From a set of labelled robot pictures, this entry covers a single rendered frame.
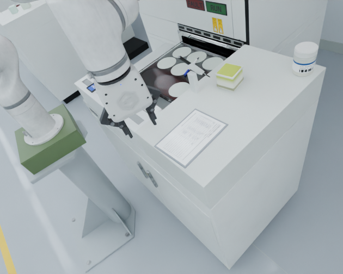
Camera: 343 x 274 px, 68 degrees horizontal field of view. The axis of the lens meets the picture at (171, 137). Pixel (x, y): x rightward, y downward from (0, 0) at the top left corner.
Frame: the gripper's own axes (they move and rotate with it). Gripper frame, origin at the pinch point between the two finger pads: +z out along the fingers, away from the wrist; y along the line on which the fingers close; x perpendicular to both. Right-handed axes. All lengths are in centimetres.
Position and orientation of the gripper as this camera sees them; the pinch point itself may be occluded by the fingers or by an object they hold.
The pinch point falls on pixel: (139, 123)
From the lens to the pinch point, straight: 63.1
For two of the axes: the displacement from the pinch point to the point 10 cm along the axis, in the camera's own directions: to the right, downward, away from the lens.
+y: 8.7, -4.8, 1.1
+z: 2.7, 6.5, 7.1
